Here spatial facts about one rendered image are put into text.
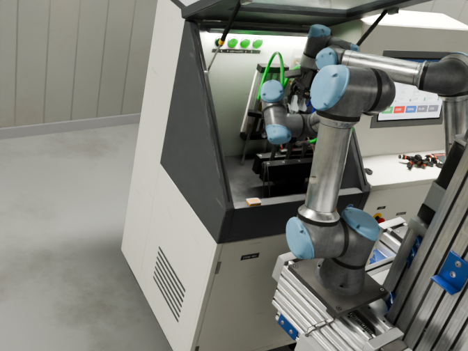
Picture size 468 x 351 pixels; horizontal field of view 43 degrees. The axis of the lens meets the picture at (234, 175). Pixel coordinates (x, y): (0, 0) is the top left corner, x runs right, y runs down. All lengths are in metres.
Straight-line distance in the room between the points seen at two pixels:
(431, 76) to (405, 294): 0.67
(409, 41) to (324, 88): 1.29
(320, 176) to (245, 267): 0.90
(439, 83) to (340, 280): 0.69
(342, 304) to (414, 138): 1.37
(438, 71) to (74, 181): 2.55
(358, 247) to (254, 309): 1.01
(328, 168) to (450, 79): 0.59
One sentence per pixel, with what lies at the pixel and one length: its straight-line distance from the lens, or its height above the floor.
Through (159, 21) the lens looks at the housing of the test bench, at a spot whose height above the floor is 1.36.
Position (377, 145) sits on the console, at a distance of 2.79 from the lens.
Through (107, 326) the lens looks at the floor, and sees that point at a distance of 2.94.
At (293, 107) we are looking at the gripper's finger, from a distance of 2.30.
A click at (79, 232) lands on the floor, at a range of 3.46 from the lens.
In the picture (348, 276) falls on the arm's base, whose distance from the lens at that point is 1.76.
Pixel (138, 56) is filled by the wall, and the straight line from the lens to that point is 4.43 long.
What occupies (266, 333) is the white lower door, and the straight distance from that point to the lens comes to 2.80.
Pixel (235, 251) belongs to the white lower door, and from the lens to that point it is 2.30.
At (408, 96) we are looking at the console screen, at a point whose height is 1.25.
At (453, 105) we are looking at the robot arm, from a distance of 2.12.
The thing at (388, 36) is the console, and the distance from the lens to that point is 2.67.
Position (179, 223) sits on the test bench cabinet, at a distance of 2.51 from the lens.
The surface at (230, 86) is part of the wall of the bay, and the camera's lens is 2.54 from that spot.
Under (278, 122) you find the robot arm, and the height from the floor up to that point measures 1.37.
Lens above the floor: 2.13
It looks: 30 degrees down
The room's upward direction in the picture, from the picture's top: 14 degrees clockwise
